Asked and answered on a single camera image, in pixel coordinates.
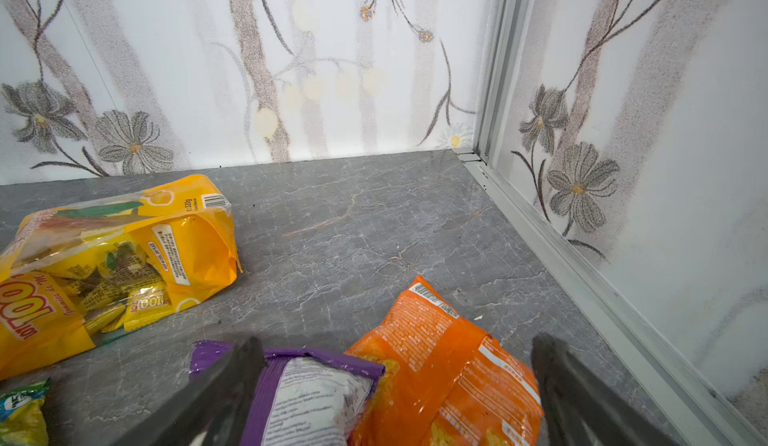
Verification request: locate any green snack packet rear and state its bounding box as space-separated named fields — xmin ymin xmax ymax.
xmin=1 ymin=378 xmax=51 ymax=446

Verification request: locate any purple snack packet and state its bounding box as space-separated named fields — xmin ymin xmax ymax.
xmin=189 ymin=340 xmax=386 ymax=446

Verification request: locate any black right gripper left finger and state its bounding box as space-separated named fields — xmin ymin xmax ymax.
xmin=114 ymin=337 xmax=265 ymax=445

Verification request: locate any yellow candy bag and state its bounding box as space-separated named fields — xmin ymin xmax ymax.
xmin=1 ymin=175 xmax=240 ymax=379

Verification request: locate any orange chips packet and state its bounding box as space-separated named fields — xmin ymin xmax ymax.
xmin=347 ymin=276 xmax=544 ymax=445

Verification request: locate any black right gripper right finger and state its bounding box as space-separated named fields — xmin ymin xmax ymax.
xmin=531 ymin=333 xmax=676 ymax=446

